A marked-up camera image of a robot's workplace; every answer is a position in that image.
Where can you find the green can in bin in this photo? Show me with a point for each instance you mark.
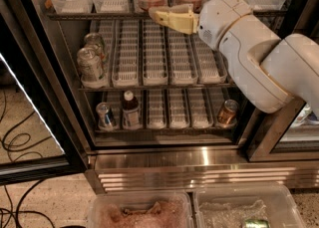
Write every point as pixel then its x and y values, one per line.
pixel 255 223

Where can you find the right clear plastic bin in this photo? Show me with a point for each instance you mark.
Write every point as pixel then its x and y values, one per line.
pixel 228 206

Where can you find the left clear plastic bin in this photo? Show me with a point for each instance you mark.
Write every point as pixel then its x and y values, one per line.
pixel 142 209

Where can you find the stainless steel fridge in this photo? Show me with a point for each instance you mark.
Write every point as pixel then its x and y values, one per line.
pixel 180 87

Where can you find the rear silver can middle shelf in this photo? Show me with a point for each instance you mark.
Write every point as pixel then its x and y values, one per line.
pixel 95 41

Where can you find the brown bottle white cap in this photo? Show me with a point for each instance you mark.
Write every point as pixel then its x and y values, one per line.
pixel 131 109

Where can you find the clear plastic bin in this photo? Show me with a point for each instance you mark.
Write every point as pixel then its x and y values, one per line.
pixel 228 206
pixel 142 209

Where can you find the blue silver can bottom shelf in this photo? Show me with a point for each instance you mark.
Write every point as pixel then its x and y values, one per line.
pixel 106 117

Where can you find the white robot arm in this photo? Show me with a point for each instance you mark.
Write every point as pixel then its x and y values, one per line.
pixel 270 71

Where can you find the front silver can middle shelf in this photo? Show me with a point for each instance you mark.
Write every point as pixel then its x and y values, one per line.
pixel 90 65

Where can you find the open glass fridge door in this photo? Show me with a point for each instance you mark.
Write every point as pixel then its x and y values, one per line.
pixel 37 140

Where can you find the orange can bottom shelf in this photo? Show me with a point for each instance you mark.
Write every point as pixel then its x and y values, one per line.
pixel 228 112

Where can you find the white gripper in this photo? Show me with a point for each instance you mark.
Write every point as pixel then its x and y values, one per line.
pixel 221 17

